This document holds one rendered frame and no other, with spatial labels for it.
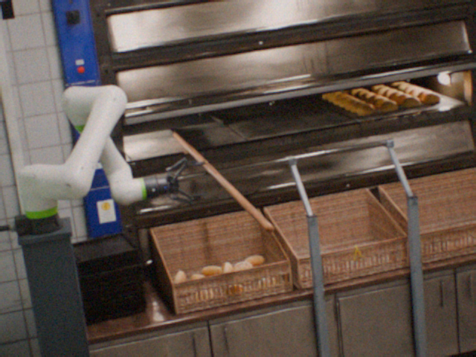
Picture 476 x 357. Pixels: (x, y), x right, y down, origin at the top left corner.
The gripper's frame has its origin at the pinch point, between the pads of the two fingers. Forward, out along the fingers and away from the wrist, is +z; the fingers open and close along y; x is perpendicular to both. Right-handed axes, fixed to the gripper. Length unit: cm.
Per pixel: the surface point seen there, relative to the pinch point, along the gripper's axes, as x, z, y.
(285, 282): -6, 32, 56
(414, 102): -72, 130, -1
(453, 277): -2, 113, 69
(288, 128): -72, 61, 2
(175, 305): -5, -19, 57
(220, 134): -84, 28, 2
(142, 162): -55, -18, 2
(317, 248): 5, 46, 39
